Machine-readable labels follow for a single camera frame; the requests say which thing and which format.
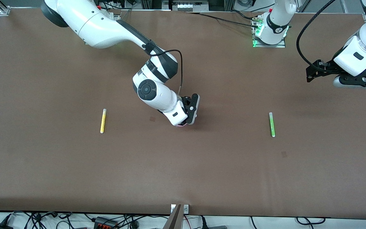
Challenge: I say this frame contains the yellow pen with white cap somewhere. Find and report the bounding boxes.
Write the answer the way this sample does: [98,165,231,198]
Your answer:
[100,109,107,134]

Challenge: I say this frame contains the green pen with white cap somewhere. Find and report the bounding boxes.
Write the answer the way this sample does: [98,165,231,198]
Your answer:
[268,112,276,138]

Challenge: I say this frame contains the grey electrical box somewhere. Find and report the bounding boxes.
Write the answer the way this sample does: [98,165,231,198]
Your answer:
[162,0,209,12]

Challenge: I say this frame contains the black power strip red switches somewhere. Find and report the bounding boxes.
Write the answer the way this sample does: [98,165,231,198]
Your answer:
[93,216,119,229]

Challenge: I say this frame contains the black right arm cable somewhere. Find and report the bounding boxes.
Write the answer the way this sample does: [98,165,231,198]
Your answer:
[150,49,183,95]

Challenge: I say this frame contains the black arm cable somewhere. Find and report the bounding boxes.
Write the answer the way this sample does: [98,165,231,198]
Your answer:
[150,49,183,95]
[296,0,337,72]

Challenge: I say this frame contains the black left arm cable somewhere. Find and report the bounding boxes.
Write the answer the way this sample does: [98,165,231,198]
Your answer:
[296,0,337,72]

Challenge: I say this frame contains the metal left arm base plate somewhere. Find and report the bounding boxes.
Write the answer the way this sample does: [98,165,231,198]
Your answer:
[252,13,287,48]

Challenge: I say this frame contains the grey stand post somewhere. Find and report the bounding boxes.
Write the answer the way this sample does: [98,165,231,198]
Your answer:
[163,205,184,229]

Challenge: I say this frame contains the black table cable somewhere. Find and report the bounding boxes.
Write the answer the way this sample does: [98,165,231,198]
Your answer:
[186,10,260,28]

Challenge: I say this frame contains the black floor cable loop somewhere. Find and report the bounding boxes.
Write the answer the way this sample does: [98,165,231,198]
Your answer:
[250,216,327,229]

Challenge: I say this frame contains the black floor cable tangle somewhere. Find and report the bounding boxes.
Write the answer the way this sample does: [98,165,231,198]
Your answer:
[0,211,171,229]

